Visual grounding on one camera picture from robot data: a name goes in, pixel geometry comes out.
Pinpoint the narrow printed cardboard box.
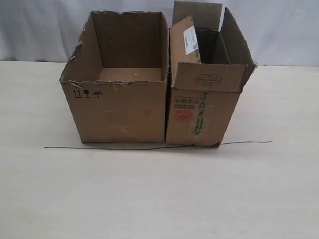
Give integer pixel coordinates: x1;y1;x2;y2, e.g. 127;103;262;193
165;0;256;147

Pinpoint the large torn cardboard box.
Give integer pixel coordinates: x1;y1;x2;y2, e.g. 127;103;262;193
59;11;169;143

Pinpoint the thin dark line on table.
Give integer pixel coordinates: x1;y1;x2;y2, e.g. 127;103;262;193
43;140;274;151

